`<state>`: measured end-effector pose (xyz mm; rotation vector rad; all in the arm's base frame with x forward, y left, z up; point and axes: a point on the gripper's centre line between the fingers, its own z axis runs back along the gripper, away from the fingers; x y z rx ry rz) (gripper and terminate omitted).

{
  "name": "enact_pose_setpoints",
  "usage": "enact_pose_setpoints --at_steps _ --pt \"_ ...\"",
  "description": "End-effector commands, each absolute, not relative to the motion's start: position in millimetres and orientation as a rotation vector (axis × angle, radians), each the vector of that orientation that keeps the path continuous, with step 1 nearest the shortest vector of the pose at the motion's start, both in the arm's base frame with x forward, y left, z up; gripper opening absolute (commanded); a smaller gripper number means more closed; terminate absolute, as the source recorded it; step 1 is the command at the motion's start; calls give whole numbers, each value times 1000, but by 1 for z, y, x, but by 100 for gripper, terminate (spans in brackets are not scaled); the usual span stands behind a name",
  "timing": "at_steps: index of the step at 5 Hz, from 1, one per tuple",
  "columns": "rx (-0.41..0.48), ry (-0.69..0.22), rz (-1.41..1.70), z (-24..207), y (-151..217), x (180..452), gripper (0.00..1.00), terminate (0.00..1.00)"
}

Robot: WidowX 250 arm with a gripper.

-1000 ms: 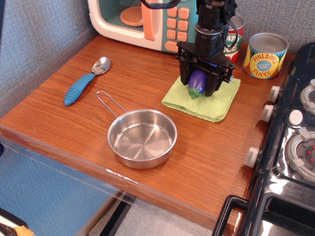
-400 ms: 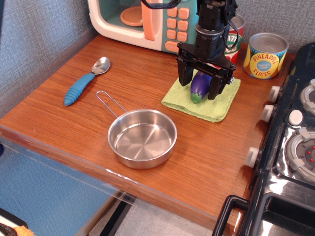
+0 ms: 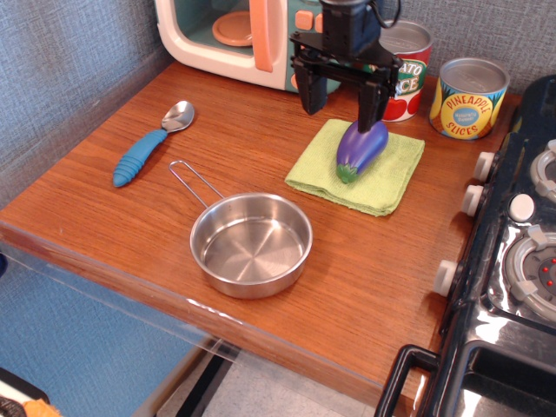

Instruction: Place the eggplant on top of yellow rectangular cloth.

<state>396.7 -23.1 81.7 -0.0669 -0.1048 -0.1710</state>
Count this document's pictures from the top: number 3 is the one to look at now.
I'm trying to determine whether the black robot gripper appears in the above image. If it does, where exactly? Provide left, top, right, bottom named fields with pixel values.
left=290, top=1, right=402, bottom=133

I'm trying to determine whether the purple toy eggplant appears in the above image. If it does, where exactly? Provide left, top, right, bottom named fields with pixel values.
left=336, top=121, right=389, bottom=184

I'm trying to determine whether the small stainless steel pan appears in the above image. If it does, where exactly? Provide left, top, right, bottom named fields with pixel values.
left=169, top=160, right=314, bottom=300

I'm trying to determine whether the green folded cloth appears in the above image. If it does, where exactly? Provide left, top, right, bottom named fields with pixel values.
left=285, top=119, right=425, bottom=216

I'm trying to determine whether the tomato sauce can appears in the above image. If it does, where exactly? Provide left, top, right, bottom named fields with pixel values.
left=380, top=20, right=434, bottom=122

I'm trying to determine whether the teal toy microwave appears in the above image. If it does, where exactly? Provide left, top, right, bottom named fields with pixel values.
left=155, top=0, right=323, bottom=92

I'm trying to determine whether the orange toy plate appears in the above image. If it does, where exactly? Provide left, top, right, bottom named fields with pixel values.
left=212, top=10, right=253, bottom=47

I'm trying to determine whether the pineapple slices can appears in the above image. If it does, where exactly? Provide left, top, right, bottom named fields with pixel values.
left=429, top=57, right=510, bottom=141

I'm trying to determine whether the white stove knob top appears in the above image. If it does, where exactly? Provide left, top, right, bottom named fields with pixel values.
left=473, top=152, right=495, bottom=182

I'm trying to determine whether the white stove knob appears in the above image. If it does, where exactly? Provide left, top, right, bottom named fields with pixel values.
left=433, top=260, right=458, bottom=297
left=460, top=185, right=484, bottom=217
left=473, top=152, right=495, bottom=182

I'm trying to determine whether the white stove knob middle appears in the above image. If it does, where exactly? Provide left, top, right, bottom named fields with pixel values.
left=460, top=185, right=484, bottom=217

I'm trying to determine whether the white stove knob bottom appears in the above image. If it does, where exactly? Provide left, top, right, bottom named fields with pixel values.
left=433, top=260, right=458, bottom=297

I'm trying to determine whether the black toy stove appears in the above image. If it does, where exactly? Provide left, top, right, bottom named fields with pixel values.
left=375, top=76, right=555, bottom=416

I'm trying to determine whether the orange object bottom left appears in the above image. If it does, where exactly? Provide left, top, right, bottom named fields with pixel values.
left=1, top=394, right=62, bottom=417

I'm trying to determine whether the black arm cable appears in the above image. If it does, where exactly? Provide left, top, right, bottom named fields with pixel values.
left=368, top=0, right=403, bottom=30

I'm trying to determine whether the blue handled metal spoon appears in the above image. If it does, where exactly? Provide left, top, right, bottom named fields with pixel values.
left=112, top=101, right=195, bottom=188

